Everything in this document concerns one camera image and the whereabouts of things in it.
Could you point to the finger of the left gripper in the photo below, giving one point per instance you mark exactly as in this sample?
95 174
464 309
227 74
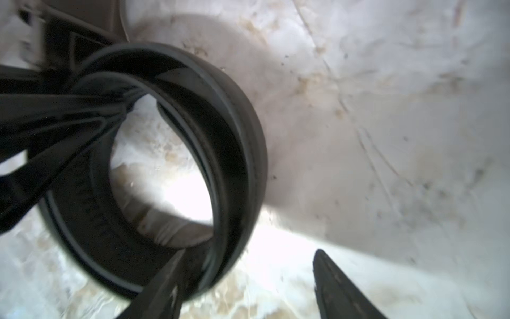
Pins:
22 188

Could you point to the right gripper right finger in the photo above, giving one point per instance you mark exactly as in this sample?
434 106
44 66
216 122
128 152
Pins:
337 296

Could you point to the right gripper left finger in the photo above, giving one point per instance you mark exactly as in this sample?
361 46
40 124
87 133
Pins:
164 295

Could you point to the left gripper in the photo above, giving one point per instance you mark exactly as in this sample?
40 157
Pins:
62 35

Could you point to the black belt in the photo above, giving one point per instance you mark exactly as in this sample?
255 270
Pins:
217 123

